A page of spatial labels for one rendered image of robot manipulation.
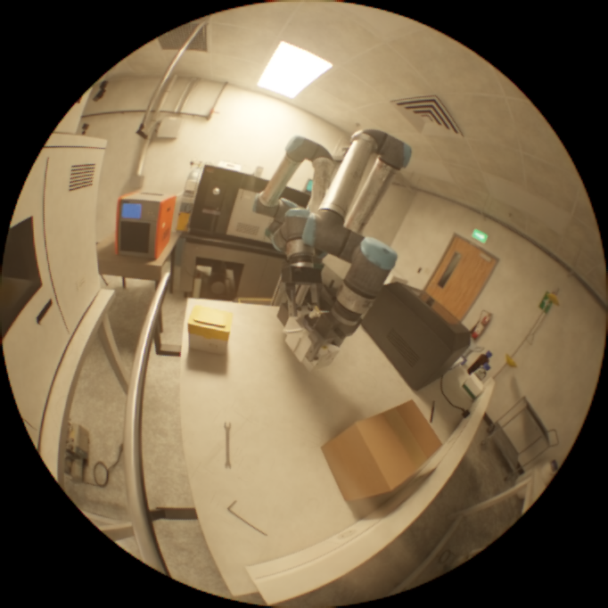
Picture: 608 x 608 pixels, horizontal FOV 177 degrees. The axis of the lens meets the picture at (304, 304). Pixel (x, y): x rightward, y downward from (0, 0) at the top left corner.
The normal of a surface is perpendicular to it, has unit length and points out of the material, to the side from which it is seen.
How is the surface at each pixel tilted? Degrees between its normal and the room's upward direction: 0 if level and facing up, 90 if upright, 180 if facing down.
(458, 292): 90
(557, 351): 90
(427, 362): 90
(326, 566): 0
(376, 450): 0
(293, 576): 0
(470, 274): 90
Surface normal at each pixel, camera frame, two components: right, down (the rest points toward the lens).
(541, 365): -0.86, -0.09
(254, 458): 0.37, -0.81
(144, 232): 0.36, 0.58
